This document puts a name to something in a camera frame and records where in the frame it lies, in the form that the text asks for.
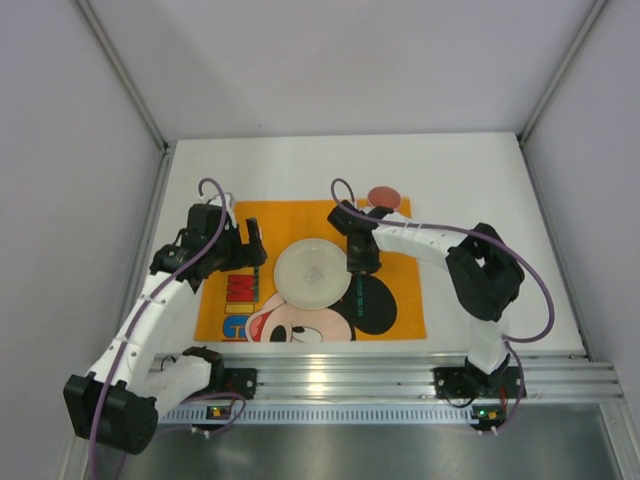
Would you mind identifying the aluminium frame post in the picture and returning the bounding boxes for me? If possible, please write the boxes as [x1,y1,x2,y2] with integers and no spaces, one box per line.
[516,0,612,149]
[71,0,173,334]

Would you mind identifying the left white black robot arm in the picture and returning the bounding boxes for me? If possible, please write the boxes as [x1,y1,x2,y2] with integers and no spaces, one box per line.
[63,194,267,454]

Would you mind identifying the silver fork teal handle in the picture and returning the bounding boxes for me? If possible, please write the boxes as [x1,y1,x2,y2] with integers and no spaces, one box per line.
[253,266,260,304]

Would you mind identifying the purple cable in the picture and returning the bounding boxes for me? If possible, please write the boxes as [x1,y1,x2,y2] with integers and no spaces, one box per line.
[329,177,556,435]
[87,177,246,480]

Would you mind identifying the left aluminium frame post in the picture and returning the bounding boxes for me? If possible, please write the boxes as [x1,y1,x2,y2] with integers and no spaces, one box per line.
[71,0,173,334]

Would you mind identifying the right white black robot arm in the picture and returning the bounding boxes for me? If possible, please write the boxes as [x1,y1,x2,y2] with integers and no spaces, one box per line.
[327,200,525,388]

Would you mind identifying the cream round plate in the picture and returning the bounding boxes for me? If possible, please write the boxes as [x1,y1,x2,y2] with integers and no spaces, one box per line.
[274,238,351,310]

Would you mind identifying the right aluminium frame post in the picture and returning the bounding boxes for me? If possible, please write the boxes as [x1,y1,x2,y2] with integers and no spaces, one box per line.
[516,0,612,149]

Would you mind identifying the aluminium mounting rail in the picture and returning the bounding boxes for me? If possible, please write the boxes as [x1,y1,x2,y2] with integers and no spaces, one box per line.
[224,353,624,403]

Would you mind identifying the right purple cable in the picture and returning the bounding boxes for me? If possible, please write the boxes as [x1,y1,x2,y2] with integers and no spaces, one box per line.
[329,177,556,435]

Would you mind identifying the slotted grey cable duct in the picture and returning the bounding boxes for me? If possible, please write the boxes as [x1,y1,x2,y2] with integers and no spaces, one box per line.
[160,401,505,426]

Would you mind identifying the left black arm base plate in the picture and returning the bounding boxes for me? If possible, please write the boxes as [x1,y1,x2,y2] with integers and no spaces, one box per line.
[187,367,258,400]

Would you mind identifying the pink plastic cup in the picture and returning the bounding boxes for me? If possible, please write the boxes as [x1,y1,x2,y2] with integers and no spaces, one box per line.
[367,186,402,210]

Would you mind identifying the orange Mickey Mouse placemat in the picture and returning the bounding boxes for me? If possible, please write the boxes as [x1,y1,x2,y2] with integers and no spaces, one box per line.
[194,200,427,343]

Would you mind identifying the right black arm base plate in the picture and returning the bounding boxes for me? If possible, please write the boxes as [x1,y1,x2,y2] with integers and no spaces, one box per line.
[433,365,524,400]

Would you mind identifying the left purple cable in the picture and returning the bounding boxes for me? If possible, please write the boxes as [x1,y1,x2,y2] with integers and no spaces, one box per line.
[87,177,246,480]

